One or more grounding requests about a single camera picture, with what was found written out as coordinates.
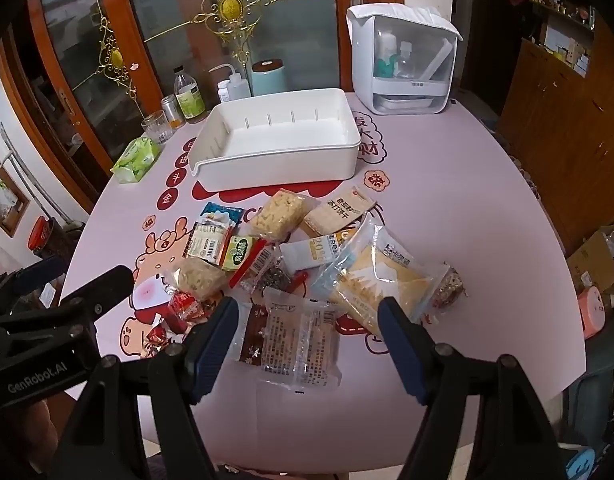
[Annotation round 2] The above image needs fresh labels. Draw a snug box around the clear drinking glass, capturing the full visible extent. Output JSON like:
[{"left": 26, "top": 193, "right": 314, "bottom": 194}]
[{"left": 141, "top": 110, "right": 173, "bottom": 144}]

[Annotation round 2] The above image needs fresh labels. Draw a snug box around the mixed nut small pack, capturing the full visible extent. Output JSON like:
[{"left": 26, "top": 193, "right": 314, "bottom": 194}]
[{"left": 431, "top": 266, "right": 466, "bottom": 310}]

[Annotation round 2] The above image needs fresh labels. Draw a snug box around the pink cartoon table mat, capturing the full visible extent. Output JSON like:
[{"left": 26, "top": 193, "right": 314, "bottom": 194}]
[{"left": 65, "top": 89, "right": 586, "bottom": 472}]

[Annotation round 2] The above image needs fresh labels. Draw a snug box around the small metal can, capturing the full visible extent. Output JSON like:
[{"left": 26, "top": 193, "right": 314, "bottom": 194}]
[{"left": 161, "top": 94, "right": 185, "bottom": 130}]

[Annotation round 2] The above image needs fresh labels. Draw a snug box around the light blue canister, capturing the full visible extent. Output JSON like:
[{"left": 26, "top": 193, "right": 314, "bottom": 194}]
[{"left": 251, "top": 58, "right": 289, "bottom": 96}]

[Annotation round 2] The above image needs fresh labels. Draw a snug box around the clear wafer snack pack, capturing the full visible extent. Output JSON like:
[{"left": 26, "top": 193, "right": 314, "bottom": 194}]
[{"left": 232, "top": 287, "right": 342, "bottom": 391}]

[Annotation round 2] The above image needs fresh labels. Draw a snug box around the large bread cake pack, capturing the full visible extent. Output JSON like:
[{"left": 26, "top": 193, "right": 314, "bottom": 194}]
[{"left": 311, "top": 214, "right": 449, "bottom": 336}]

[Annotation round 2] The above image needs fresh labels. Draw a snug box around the green label glass bottle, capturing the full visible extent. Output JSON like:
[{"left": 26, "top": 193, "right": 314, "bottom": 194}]
[{"left": 173, "top": 65, "right": 206, "bottom": 122}]

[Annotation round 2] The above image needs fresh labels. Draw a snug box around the red edged nut pack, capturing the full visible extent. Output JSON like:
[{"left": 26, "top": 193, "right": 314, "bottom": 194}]
[{"left": 228, "top": 238, "right": 308, "bottom": 295}]

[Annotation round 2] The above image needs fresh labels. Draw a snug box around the blue white snack pack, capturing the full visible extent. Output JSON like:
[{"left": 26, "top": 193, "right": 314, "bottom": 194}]
[{"left": 183, "top": 202, "right": 244, "bottom": 266}]

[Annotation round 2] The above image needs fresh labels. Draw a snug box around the white orange oats bar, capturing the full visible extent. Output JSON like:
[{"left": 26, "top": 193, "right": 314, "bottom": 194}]
[{"left": 280, "top": 228, "right": 356, "bottom": 273}]

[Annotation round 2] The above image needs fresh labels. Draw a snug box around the white dispenser box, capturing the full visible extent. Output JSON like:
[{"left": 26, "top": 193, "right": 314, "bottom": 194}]
[{"left": 346, "top": 3, "right": 462, "bottom": 115}]

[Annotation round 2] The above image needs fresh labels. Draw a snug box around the red candy pack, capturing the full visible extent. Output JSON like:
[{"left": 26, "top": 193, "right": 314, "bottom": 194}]
[{"left": 140, "top": 290, "right": 225, "bottom": 359}]

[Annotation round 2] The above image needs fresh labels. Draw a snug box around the wooden cabinet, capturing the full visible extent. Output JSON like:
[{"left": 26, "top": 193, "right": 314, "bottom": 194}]
[{"left": 499, "top": 0, "right": 614, "bottom": 254}]

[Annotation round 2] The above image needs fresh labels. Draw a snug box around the white plastic tray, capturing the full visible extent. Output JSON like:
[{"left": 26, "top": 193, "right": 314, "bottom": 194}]
[{"left": 188, "top": 88, "right": 361, "bottom": 192}]

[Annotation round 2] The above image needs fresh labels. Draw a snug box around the puffed rice snack pack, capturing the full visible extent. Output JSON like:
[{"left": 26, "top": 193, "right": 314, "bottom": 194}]
[{"left": 249, "top": 188, "right": 317, "bottom": 243}]

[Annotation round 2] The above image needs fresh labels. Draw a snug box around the green tissue pack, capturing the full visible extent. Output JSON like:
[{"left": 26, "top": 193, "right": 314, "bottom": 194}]
[{"left": 111, "top": 136, "right": 161, "bottom": 184}]

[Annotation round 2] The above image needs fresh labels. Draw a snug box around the small green snack pack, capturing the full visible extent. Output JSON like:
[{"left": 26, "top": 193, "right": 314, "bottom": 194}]
[{"left": 221, "top": 235, "right": 255, "bottom": 272}]

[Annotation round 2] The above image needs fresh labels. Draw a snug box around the white squeeze bottle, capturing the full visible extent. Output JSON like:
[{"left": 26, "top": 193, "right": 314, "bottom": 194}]
[{"left": 209, "top": 63, "right": 252, "bottom": 103}]

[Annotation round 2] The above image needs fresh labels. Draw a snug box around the beige cracker pack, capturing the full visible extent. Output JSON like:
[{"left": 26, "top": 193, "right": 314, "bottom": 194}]
[{"left": 299, "top": 186, "right": 375, "bottom": 237}]

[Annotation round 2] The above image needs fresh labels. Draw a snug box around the cardboard box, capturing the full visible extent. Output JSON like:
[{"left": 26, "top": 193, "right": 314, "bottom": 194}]
[{"left": 567, "top": 226, "right": 614, "bottom": 292}]

